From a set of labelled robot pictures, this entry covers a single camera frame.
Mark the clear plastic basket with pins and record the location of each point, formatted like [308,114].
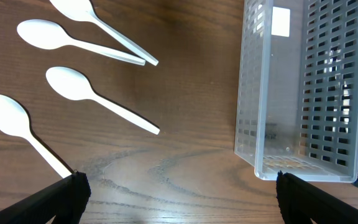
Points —
[297,104]

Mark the white spoon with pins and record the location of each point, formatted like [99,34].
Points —
[83,11]
[75,86]
[50,35]
[15,121]

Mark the white spoon bottom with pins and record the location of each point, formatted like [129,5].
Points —
[15,121]

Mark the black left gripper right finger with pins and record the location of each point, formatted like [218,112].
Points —
[301,202]

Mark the white spoon top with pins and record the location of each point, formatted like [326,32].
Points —
[83,11]

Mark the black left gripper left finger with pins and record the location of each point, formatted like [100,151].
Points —
[63,202]

